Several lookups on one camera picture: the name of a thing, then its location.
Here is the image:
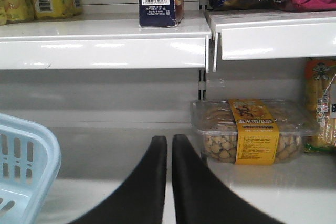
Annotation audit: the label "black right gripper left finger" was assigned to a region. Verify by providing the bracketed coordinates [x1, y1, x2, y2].
[72, 136, 167, 223]

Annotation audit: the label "yellow snack bag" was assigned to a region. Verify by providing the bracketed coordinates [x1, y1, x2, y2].
[304, 58, 335, 153]

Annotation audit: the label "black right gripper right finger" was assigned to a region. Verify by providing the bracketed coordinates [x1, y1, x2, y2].
[172, 134, 280, 223]

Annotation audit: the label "light blue plastic basket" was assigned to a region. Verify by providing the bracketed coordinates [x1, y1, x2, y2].
[1, 114, 61, 223]

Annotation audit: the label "white supermarket shelving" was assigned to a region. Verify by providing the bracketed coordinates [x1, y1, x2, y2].
[1, 0, 335, 223]

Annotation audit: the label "clear cookie tub yellow label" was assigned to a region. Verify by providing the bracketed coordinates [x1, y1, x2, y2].
[191, 99, 318, 165]

